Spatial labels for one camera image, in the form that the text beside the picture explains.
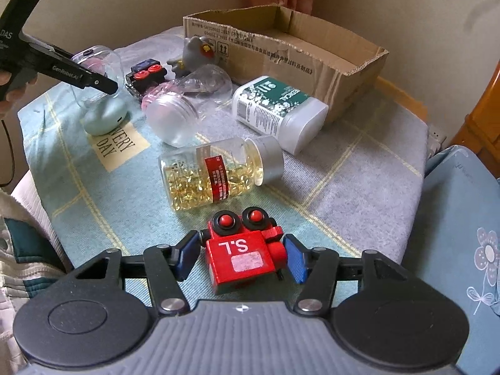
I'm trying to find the cardboard box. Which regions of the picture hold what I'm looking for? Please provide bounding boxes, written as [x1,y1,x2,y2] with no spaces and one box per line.
[183,5,389,123]

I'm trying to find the pink round keychain toy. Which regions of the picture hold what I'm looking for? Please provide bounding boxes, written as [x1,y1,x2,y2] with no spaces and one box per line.
[141,80,175,112]

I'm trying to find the frosted clear plastic jar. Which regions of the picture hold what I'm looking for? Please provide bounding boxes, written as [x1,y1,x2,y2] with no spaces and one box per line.
[144,64,233,147]

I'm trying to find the fish oil capsule bottle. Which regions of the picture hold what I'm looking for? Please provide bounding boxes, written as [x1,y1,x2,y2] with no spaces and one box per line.
[158,136,284,212]

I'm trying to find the black toy train red wheels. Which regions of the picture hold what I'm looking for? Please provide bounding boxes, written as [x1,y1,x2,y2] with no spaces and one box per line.
[125,58,168,100]

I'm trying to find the grey cat figurine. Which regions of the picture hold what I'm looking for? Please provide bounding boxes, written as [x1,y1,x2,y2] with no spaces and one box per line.
[167,36,218,79]

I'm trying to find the blue floral bed sheet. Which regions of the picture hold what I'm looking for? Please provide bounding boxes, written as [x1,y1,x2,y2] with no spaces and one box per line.
[402,146,500,374]

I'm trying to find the white wall socket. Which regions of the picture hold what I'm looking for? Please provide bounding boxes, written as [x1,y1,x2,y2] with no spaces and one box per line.
[427,124,447,158]

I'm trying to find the white cotton swab container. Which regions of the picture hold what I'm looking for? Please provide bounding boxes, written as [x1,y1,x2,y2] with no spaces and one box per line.
[232,75,329,156]

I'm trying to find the wooden bed headboard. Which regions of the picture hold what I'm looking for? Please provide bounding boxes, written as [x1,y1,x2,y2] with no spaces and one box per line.
[450,64,500,178]

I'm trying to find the mint green oval case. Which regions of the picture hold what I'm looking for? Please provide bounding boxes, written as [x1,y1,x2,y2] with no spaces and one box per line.
[82,97,128,136]

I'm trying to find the person left hand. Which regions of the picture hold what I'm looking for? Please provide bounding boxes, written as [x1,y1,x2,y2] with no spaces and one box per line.
[0,70,37,120]

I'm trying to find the clear blister toy package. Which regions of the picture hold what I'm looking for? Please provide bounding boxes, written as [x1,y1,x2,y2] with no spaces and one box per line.
[173,75,224,95]

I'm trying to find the grey checked table cloth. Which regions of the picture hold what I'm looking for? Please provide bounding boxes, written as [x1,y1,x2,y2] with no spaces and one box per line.
[17,25,430,309]

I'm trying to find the red wooden toy train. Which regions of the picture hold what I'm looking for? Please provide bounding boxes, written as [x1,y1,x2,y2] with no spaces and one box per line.
[202,207,287,295]

